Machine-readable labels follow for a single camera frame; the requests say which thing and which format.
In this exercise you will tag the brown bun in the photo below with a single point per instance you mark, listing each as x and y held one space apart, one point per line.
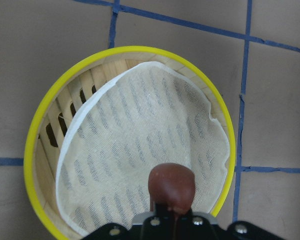
173 186

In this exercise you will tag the yellow steamer layer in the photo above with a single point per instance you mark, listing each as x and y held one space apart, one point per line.
58 107

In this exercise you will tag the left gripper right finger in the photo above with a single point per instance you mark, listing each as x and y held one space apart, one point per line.
203 226

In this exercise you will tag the white mesh steamer cloth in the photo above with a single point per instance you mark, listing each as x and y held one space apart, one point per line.
146 116

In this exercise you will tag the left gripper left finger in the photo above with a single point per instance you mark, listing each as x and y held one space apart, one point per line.
152 225

